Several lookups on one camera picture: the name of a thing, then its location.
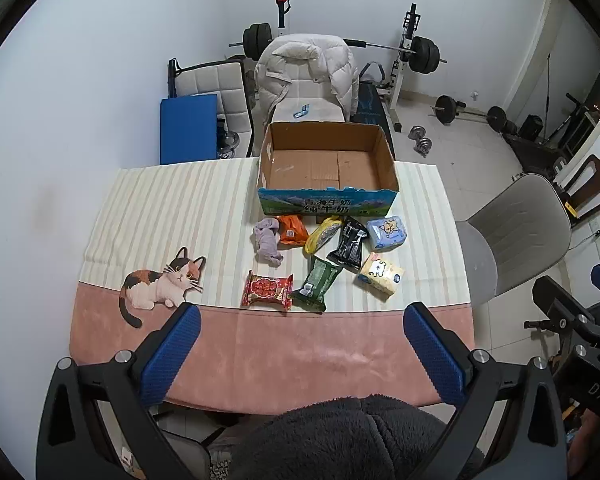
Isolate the red floral snack packet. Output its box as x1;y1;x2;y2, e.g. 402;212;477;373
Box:
240;270;294;311

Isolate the blue cat tissue pack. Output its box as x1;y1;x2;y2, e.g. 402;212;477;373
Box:
366;216;407;252

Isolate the black snack packet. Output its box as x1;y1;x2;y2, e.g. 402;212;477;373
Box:
327;217;370;273

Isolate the green snack packet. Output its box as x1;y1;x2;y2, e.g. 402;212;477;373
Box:
291;256;342;312

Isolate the purple plush cloth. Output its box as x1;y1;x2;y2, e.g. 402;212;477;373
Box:
252;218;284;268

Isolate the orange snack packet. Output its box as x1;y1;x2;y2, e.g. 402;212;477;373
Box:
276;214;309;247

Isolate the yellow glitter sponge pouch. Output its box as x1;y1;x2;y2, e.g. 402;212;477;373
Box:
304;216;342;255

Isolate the brown wooden chair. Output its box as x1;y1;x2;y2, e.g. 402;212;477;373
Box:
554;155;600;229

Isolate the grey shell chair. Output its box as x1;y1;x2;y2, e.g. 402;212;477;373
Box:
456;174;571;307

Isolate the black fleece clothing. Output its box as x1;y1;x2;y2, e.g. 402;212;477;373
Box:
228;394;444;479

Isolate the striped cat tablecloth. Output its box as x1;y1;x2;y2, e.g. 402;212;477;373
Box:
68;157;477;416

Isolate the chrome dumbbell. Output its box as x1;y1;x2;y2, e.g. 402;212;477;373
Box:
407;125;432;157

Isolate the barbell on floor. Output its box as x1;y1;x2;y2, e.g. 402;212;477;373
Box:
432;94;507;132

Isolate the barbell on rack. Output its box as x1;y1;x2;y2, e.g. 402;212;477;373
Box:
228;23;445;75

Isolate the black weight bench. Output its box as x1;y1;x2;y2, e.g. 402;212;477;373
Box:
351;62;396;157

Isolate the blue foam mat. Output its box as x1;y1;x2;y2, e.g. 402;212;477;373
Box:
160;94;218;165

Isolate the cardboard milk box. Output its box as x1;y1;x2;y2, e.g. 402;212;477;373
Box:
257;122;400;217

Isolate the white squat rack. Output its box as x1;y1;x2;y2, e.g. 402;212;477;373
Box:
388;2;420;133

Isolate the small blue packet on chair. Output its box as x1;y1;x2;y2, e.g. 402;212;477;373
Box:
292;104;310;119

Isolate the white puffer jacket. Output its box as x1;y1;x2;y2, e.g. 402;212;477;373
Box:
253;32;360;124

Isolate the grey quilted chair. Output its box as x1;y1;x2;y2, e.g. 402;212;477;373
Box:
166;56;254;157

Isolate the beige chair with jacket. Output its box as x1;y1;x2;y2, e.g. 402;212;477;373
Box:
253;32;360;129

